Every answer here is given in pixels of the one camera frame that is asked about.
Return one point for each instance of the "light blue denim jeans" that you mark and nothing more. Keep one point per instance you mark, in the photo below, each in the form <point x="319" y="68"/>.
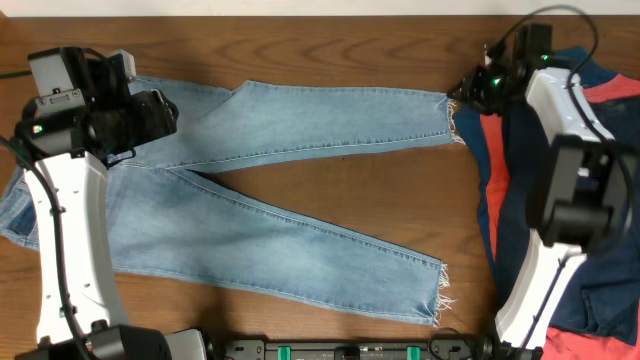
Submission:
<point x="165" y="217"/>

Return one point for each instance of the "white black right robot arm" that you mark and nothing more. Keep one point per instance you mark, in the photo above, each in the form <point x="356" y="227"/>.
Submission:
<point x="556" y="139"/>

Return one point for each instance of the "black rail with green clips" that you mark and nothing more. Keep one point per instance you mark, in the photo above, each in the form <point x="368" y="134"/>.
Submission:
<point x="447" y="347"/>

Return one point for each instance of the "navy and red t-shirt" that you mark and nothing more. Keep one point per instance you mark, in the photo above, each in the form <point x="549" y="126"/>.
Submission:
<point x="598" y="315"/>

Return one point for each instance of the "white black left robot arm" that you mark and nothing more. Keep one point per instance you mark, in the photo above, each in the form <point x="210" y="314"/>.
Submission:
<point x="83" y="119"/>

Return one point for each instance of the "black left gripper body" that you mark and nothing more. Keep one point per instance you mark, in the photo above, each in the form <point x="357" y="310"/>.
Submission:
<point x="133" y="126"/>

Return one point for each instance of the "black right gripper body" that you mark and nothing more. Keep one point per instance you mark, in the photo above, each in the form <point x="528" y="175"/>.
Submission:
<point x="488" y="94"/>

